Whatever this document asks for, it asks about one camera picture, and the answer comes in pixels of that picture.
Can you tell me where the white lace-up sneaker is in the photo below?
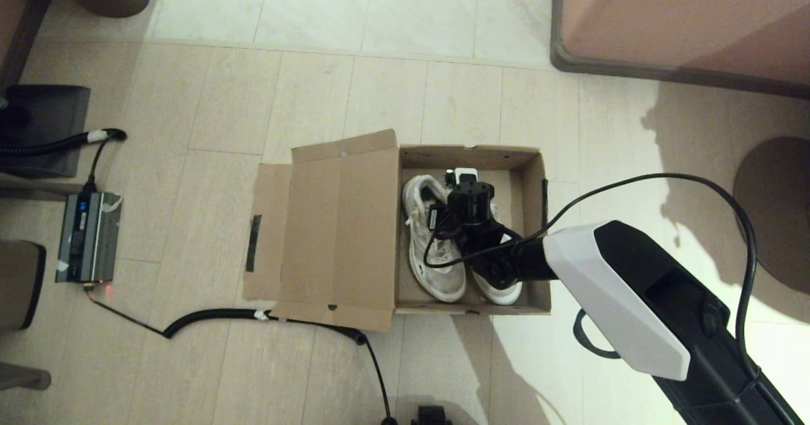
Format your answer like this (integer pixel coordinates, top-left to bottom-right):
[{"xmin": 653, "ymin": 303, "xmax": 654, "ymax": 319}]
[{"xmin": 402, "ymin": 173, "xmax": 467, "ymax": 304}]

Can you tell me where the brown cardboard shoe box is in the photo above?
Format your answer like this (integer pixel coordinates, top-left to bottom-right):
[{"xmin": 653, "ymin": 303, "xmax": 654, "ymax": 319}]
[{"xmin": 242, "ymin": 129, "xmax": 551, "ymax": 333}]

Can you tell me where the white sneaker with yellow tag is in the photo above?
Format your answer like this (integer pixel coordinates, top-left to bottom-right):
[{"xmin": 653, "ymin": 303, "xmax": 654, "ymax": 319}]
[{"xmin": 471, "ymin": 200, "xmax": 525, "ymax": 305}]

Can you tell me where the grey power supply box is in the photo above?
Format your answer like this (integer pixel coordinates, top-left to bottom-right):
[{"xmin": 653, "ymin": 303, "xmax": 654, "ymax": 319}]
[{"xmin": 54, "ymin": 191, "xmax": 123, "ymax": 285}]

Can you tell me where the pink sofa with grey base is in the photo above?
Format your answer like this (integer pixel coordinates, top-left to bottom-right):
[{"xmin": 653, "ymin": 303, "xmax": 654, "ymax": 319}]
[{"xmin": 549, "ymin": 0, "xmax": 810, "ymax": 100}]

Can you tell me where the dark brown round base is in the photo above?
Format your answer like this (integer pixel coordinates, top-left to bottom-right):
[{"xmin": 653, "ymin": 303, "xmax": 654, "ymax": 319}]
[{"xmin": 733, "ymin": 136, "xmax": 810, "ymax": 295}]

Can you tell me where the dark grey square stand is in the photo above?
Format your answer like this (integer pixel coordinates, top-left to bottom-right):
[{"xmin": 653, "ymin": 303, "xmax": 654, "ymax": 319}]
[{"xmin": 0, "ymin": 85, "xmax": 91, "ymax": 179}]

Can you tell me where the dark brown padded seat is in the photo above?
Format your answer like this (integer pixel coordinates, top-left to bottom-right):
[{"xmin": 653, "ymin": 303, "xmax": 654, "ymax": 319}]
[{"xmin": 0, "ymin": 240, "xmax": 47, "ymax": 333}]

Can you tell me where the grey furniture foot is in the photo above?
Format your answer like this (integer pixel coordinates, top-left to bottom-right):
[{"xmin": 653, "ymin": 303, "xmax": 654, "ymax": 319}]
[{"xmin": 0, "ymin": 362, "xmax": 52, "ymax": 392}]

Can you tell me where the small black robot mount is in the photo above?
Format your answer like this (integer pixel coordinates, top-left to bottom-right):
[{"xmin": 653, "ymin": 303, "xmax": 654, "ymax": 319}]
[{"xmin": 410, "ymin": 405, "xmax": 454, "ymax": 425}]

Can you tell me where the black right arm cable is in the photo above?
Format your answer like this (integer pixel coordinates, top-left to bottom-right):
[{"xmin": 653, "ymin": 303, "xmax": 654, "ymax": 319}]
[{"xmin": 423, "ymin": 172, "xmax": 759, "ymax": 375}]

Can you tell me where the black coiled floor cable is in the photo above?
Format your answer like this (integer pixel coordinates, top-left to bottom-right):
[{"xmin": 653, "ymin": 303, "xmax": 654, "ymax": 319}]
[{"xmin": 84, "ymin": 284, "xmax": 399, "ymax": 425}]

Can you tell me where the black corrugated hose with tape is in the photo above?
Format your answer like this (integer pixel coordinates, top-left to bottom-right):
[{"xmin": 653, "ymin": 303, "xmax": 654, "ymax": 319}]
[{"xmin": 0, "ymin": 128, "xmax": 127, "ymax": 193}]

